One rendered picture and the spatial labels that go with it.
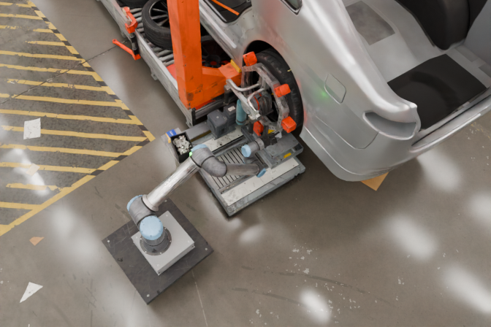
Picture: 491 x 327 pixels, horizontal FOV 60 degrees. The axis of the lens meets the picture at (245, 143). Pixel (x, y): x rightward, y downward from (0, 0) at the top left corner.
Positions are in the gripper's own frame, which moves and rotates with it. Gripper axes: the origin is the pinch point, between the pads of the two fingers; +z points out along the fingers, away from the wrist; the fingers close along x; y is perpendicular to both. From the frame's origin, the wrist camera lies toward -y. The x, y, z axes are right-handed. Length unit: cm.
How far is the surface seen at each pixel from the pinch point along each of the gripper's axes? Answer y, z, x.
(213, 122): -18, -33, -52
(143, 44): -102, -42, -137
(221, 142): 7, -27, -72
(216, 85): -48, -21, -43
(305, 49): -61, 2, 67
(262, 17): -87, 2, 29
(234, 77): -48, -2, -43
